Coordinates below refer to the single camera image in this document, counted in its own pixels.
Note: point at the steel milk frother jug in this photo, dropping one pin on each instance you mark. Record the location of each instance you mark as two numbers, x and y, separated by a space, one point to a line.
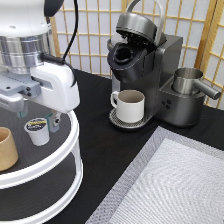
187 81

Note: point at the white two-tier round shelf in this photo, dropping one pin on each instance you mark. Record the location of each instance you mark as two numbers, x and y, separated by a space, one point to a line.
46 178

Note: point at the white ceramic mug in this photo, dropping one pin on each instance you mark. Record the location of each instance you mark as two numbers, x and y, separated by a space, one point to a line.
128 105

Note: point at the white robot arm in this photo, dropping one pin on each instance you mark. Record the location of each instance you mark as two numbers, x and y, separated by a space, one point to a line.
29 68

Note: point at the wooden shoji screen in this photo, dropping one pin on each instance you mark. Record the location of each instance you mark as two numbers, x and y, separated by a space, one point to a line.
199 22

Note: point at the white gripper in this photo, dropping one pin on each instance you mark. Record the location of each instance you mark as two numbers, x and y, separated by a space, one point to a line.
49 85

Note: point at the grey coffee machine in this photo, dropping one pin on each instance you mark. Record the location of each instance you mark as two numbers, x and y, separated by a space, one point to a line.
150 70

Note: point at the coffee machine lid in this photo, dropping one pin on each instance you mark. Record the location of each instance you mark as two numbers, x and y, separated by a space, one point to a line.
130 23

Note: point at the white coffee pod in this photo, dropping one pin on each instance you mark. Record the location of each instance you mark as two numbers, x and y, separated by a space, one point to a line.
37 130

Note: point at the grey woven placemat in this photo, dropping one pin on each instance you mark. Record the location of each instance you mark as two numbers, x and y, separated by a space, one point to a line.
172 180

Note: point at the tan wooden cup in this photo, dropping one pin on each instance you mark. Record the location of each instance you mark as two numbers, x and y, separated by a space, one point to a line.
8 150

